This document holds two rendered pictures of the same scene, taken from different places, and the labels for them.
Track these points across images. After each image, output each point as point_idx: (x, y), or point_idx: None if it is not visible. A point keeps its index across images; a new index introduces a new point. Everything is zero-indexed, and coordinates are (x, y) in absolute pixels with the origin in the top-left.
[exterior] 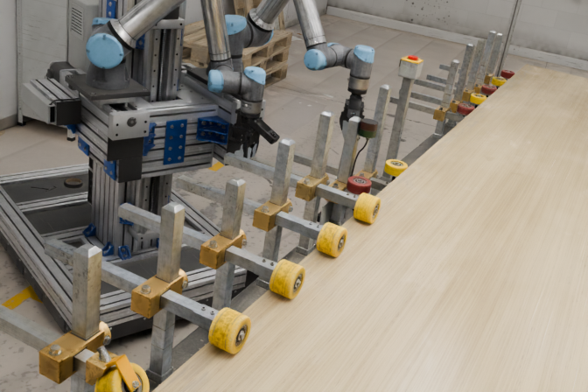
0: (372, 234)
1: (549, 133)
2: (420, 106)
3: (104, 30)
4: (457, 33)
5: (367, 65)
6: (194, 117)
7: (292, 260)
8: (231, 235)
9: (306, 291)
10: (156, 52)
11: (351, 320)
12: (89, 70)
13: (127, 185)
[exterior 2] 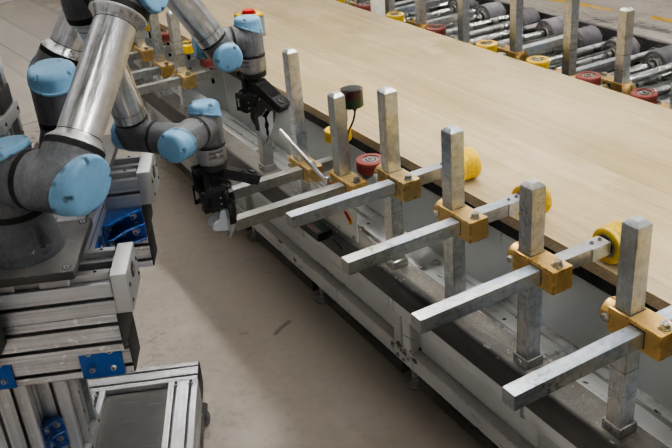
0: (498, 182)
1: (307, 39)
2: (160, 84)
3: (67, 152)
4: None
5: (262, 36)
6: (100, 228)
7: (411, 276)
8: (543, 247)
9: None
10: None
11: (670, 233)
12: (10, 243)
13: (35, 397)
